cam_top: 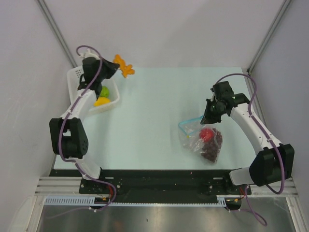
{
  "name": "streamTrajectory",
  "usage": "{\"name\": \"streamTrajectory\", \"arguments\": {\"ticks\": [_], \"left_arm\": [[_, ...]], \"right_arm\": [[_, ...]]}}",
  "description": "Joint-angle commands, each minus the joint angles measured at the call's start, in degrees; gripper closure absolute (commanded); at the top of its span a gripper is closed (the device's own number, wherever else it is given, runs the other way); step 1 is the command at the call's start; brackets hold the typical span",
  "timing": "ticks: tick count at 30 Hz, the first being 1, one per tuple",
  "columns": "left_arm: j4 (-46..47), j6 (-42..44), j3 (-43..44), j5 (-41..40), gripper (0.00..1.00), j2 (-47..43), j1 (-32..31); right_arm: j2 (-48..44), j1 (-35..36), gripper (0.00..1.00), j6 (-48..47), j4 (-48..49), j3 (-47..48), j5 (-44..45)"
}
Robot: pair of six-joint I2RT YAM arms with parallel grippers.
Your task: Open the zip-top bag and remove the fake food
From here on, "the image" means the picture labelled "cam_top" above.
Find orange fake food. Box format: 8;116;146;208
113;54;135;79

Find red fake tomato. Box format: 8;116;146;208
199;128;214;143

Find clear zip top bag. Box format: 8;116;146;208
178;116;219;164

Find green fake fruit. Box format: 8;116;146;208
100;86;110;98

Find purple fake grapes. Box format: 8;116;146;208
201;128;223;163

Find yellow fake lemon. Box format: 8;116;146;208
93;97;111;107

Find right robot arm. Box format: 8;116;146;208
201;81;295;194

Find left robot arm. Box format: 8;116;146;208
49;57;120;193

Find white plastic basket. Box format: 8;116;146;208
67;66;120;116

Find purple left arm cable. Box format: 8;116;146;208
45;45;118;219

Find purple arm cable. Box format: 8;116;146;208
45;45;118;219
216;73;287;227

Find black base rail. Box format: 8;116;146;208
49;169;253;203

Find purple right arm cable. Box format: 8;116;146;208
216;73;287;227

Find white slotted cable duct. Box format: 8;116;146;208
44;196;240;208

